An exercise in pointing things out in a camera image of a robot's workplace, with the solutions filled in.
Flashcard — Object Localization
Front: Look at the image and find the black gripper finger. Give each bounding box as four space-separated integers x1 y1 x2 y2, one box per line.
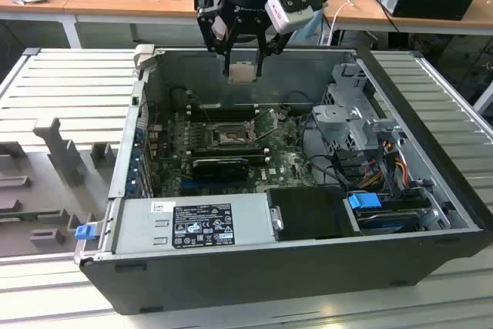
196 4 236 76
256 30 293 78

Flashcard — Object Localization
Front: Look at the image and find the silver CPU chip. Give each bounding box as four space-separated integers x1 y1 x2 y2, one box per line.
227 61 258 84

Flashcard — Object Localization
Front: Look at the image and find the black RAM slot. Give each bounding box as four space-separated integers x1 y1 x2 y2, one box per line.
191 115 257 122
191 150 267 158
191 144 260 150
191 147 263 154
191 107 257 113
191 111 257 117
191 103 257 109

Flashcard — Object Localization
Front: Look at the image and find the CPU socket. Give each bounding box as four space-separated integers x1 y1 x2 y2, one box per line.
210 120 258 149

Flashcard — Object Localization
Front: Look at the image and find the grey metal drive cage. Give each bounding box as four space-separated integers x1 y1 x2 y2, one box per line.
311 62 405 153

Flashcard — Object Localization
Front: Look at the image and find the green motherboard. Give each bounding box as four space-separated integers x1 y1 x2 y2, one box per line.
153 107 320 197

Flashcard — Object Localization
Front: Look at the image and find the black graphics card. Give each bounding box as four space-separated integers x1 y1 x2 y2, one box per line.
191 157 250 182

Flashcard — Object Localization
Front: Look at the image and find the black plastic shroud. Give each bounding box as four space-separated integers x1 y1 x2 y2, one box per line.
265 185 363 241

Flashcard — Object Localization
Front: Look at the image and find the hard disk blue carrier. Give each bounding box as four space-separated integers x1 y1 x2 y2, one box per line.
346 190 424 236

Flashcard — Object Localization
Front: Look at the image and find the grey power supply unit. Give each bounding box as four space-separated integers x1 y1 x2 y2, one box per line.
113 192 277 255

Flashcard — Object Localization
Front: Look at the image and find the black open PC case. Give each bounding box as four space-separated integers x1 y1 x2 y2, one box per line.
72 44 493 317

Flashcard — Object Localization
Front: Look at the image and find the grey parts rack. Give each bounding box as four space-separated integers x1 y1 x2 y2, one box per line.
0 116 120 259

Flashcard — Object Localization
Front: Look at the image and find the metal disk bay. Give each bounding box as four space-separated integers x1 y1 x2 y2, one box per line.
342 180 454 237

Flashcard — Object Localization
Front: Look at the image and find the blue plastic case latch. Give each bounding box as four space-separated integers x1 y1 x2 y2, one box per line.
75 224 96 240

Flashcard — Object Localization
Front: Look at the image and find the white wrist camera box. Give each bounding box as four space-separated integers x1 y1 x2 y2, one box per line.
264 0 315 35

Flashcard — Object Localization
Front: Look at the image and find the white cable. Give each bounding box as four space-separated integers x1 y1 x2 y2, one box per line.
329 0 357 47

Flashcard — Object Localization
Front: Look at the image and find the black cable bundle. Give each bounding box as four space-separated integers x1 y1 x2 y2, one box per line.
300 112 371 191

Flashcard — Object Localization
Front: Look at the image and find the coloured power wire bundle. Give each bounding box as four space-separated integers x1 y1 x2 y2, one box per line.
361 159 412 188

